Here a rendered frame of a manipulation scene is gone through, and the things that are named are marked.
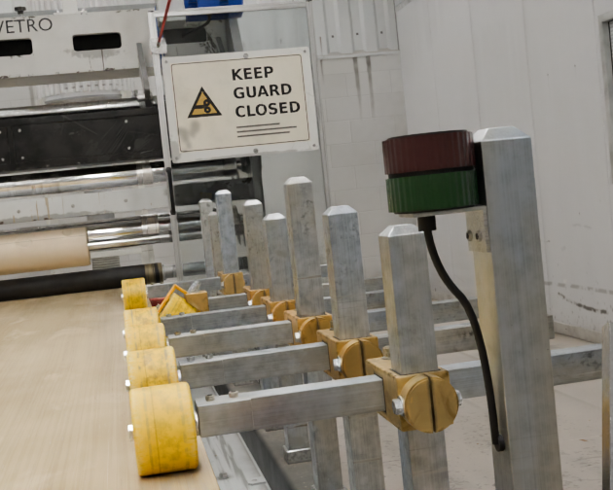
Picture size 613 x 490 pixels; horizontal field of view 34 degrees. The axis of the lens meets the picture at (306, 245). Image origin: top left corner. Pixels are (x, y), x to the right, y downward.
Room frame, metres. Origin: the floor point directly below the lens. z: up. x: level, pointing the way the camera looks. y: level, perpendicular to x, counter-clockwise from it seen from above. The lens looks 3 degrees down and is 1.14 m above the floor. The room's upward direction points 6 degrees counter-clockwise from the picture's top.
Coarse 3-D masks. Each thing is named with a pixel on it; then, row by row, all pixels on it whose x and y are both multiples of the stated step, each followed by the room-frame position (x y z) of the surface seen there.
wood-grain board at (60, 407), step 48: (0, 336) 2.15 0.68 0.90; (48, 336) 2.06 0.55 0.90; (96, 336) 1.98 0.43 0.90; (0, 384) 1.51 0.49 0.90; (48, 384) 1.46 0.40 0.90; (96, 384) 1.42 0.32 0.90; (0, 432) 1.16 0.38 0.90; (48, 432) 1.13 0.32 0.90; (96, 432) 1.11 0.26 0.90; (0, 480) 0.94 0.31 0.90; (48, 480) 0.92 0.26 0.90; (96, 480) 0.90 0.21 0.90; (144, 480) 0.89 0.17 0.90; (192, 480) 0.87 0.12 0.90
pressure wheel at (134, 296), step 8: (128, 280) 2.37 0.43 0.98; (136, 280) 2.37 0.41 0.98; (144, 280) 2.37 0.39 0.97; (128, 288) 2.35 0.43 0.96; (136, 288) 2.35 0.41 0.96; (144, 288) 2.35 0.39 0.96; (128, 296) 2.34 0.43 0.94; (136, 296) 2.35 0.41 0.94; (144, 296) 2.35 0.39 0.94; (128, 304) 2.35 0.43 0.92; (136, 304) 2.35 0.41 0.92; (144, 304) 2.36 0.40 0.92
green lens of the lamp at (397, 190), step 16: (416, 176) 0.63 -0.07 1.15; (432, 176) 0.63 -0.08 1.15; (448, 176) 0.63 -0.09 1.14; (464, 176) 0.64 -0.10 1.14; (400, 192) 0.64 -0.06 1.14; (416, 192) 0.63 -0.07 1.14; (432, 192) 0.63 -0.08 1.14; (448, 192) 0.63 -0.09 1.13; (464, 192) 0.63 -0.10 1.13; (400, 208) 0.64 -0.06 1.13; (416, 208) 0.63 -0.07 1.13; (432, 208) 0.63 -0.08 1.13
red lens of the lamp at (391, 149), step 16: (384, 144) 0.65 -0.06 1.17; (400, 144) 0.64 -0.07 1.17; (416, 144) 0.63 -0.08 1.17; (432, 144) 0.63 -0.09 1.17; (448, 144) 0.63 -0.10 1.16; (464, 144) 0.64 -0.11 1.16; (384, 160) 0.66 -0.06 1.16; (400, 160) 0.64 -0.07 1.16; (416, 160) 0.63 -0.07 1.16; (432, 160) 0.63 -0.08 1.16; (448, 160) 0.63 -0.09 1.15; (464, 160) 0.64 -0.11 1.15
